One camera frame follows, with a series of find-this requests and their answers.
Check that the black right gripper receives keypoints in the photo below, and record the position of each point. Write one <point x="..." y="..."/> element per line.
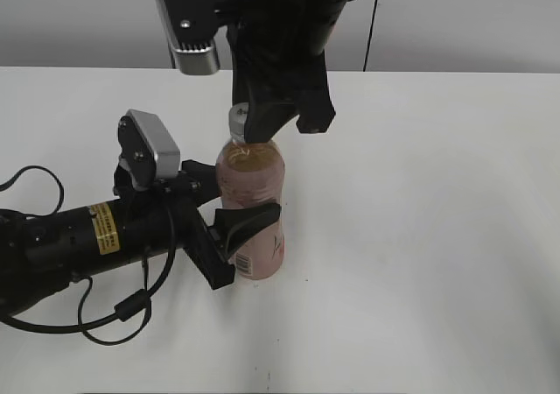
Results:
<point x="279" y="67"/>

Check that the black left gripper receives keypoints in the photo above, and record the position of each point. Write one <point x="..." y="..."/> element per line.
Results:
<point x="147" y="220"/>

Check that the white bottle cap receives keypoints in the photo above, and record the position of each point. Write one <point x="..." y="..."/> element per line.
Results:
<point x="237" y="117"/>

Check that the pink oolong tea bottle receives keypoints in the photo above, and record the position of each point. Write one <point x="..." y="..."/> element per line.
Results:
<point x="251" y="180"/>

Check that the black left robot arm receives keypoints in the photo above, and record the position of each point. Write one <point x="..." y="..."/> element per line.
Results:
<point x="41" y="256"/>

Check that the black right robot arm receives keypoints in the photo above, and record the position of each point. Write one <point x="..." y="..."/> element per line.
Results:
<point x="279" y="66"/>

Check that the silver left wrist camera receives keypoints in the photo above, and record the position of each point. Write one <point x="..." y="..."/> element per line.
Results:
<point x="148" y="151"/>

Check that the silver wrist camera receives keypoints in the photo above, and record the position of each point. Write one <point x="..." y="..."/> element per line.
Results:
<point x="190" y="27"/>
<point x="148" y="151"/>

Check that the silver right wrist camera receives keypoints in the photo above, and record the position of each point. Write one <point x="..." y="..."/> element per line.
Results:
<point x="190" y="27"/>

